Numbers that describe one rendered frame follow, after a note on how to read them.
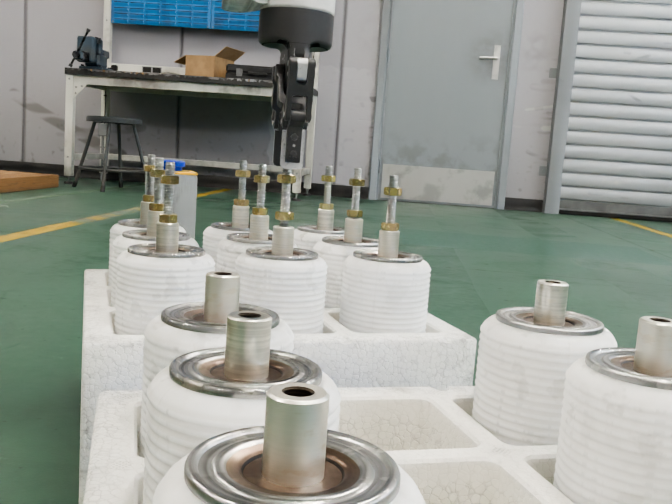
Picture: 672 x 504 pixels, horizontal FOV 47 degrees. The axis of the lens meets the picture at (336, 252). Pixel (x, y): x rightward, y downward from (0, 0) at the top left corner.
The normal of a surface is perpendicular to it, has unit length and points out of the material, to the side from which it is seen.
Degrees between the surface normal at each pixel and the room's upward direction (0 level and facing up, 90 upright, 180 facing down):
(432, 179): 90
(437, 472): 90
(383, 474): 4
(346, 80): 90
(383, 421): 90
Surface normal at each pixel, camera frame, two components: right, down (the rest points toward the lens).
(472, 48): -0.08, 0.13
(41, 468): 0.07, -0.99
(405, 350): 0.30, 0.14
